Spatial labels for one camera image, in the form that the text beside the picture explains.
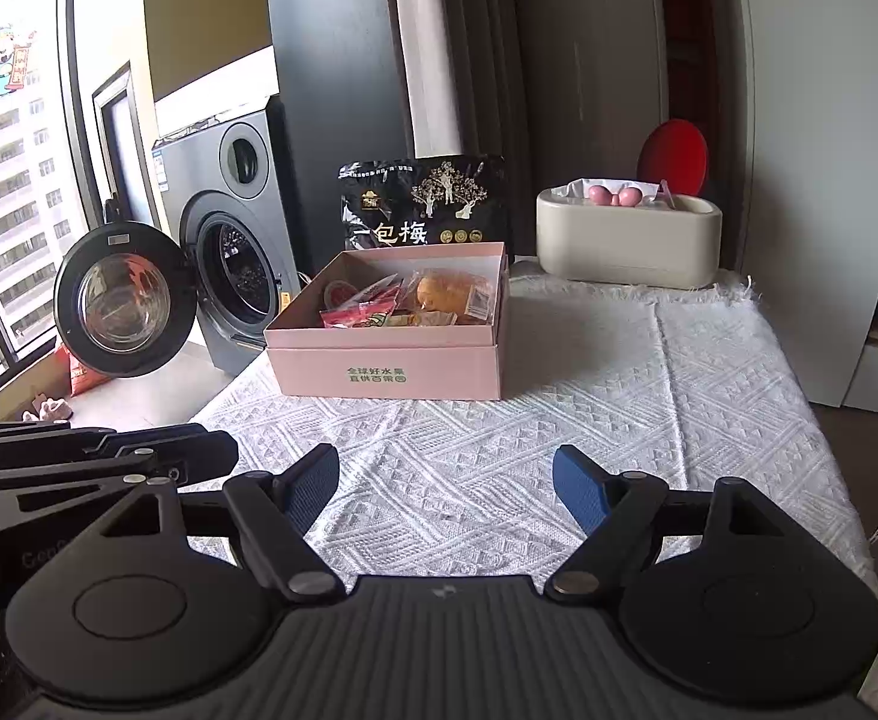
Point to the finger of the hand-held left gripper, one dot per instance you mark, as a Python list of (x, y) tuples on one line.
[(33, 499), (184, 454)]

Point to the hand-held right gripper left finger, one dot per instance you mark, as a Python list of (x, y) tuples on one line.
[(311, 487)]

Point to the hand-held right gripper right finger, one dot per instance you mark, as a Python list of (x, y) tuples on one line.
[(577, 487)]

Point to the pink cardboard box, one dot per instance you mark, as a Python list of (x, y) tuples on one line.
[(379, 371)]

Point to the red striped snack packet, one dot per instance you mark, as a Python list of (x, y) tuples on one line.
[(364, 311)]

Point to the bread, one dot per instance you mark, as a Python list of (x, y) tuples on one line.
[(446, 292)]

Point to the pink plush item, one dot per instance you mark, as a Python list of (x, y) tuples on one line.
[(48, 410)]

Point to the white knitted tablecloth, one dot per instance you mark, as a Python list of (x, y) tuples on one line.
[(484, 450)]

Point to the orange bag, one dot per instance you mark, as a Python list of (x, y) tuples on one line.
[(90, 373)]

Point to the round washing machine door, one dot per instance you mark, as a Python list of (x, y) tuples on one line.
[(123, 300)]

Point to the cream oval container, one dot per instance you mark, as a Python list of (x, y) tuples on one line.
[(626, 247)]

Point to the grey washing machine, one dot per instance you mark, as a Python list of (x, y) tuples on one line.
[(206, 165)]

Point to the pink bow ornament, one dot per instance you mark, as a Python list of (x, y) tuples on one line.
[(615, 196)]

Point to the white tissue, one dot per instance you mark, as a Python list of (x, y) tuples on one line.
[(577, 186)]

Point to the black snack bag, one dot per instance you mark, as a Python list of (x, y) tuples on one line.
[(424, 202)]

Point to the red round object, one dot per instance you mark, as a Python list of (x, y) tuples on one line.
[(671, 154)]

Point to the white cabinet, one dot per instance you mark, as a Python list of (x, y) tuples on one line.
[(821, 165)]

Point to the cartoon window sticker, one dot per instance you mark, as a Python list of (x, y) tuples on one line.
[(5, 64)]

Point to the grey curtain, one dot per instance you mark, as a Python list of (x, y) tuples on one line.
[(469, 52)]

